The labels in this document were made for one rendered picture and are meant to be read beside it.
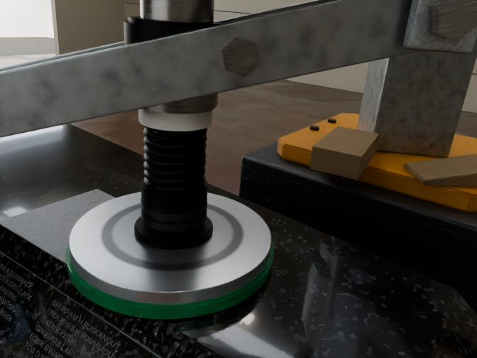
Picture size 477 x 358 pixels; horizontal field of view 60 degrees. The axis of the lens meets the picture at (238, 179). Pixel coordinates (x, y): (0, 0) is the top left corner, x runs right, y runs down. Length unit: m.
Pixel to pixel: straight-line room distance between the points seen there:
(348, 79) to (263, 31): 6.50
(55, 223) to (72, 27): 8.44
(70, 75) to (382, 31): 0.24
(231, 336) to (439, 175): 0.64
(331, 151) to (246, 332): 0.53
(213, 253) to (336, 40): 0.23
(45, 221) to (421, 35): 0.44
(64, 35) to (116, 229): 8.42
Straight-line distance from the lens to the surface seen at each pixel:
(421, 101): 1.05
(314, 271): 0.46
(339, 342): 0.38
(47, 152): 0.78
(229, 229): 0.46
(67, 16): 8.86
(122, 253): 0.42
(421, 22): 0.34
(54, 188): 0.64
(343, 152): 0.84
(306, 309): 0.41
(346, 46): 0.35
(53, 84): 0.36
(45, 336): 0.46
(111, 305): 0.39
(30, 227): 0.54
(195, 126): 0.38
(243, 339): 0.37
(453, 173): 0.93
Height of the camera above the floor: 1.08
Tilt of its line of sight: 23 degrees down
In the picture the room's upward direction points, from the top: 5 degrees clockwise
